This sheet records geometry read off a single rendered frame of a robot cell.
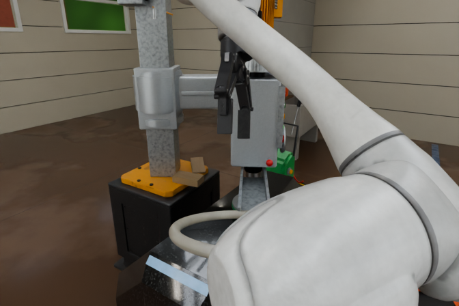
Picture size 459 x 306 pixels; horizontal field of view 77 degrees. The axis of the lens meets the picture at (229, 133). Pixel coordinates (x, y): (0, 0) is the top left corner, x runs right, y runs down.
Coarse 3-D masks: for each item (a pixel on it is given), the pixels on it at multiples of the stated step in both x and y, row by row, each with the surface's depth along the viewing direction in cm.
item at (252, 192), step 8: (264, 168) 139; (240, 176) 130; (264, 176) 130; (240, 184) 122; (248, 184) 132; (256, 184) 132; (264, 184) 128; (240, 192) 116; (248, 192) 125; (256, 192) 125; (264, 192) 125; (240, 200) 110; (248, 200) 118; (256, 200) 118; (264, 200) 118; (240, 208) 105; (248, 208) 112
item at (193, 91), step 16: (144, 80) 183; (160, 80) 183; (176, 80) 189; (192, 80) 191; (208, 80) 191; (144, 96) 186; (160, 96) 186; (176, 96) 192; (192, 96) 194; (208, 96) 194; (144, 112) 190; (160, 112) 189
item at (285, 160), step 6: (294, 144) 311; (294, 150) 312; (282, 156) 308; (288, 156) 308; (282, 162) 305; (288, 162) 304; (270, 168) 313; (276, 168) 308; (282, 168) 304; (288, 168) 307; (288, 174) 307
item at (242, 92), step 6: (246, 72) 65; (246, 78) 66; (240, 84) 67; (246, 84) 67; (240, 90) 68; (246, 90) 68; (240, 96) 69; (246, 96) 68; (240, 102) 70; (246, 102) 69; (240, 108) 71; (252, 108) 71
